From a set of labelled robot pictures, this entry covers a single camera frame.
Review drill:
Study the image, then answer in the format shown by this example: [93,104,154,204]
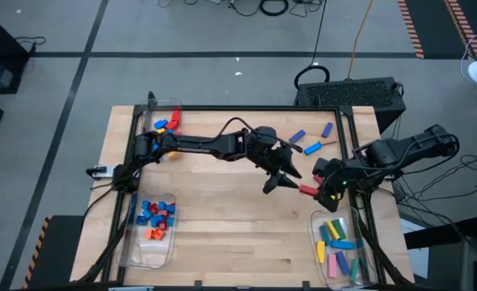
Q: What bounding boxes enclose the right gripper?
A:
[318,158,363,213]

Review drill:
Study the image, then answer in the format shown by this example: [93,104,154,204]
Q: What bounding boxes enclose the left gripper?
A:
[246,125,303,195]

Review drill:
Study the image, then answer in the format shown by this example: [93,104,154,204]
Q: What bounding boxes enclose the green long wooden block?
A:
[348,258,360,283]
[331,218,348,240]

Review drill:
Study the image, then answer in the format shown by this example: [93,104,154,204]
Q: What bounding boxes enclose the light blue long block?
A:
[303,141,323,156]
[330,240,356,251]

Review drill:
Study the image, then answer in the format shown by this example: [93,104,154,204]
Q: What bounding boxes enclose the pink long wooden block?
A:
[327,253,339,279]

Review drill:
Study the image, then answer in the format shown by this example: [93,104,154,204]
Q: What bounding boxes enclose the clear plastic bin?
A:
[115,189,178,270]
[307,206,379,290]
[135,96,183,162]

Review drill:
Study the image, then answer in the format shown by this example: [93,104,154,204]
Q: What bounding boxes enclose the black perforated computer case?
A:
[293,76,407,134]

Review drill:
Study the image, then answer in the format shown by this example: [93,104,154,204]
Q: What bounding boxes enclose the black desk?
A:
[403,216,477,250]

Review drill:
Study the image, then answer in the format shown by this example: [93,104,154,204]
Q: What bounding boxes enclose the black floor mat striped edges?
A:
[22,214,86,290]
[398,0,477,61]

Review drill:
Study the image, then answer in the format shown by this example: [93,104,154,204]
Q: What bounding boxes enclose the black cable with coil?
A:
[293,0,331,91]

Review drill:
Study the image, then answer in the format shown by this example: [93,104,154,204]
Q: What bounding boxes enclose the yellow cable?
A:
[346,0,375,80]

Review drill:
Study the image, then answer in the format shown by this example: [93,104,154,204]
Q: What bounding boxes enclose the black coiled cable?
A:
[259,0,290,18]

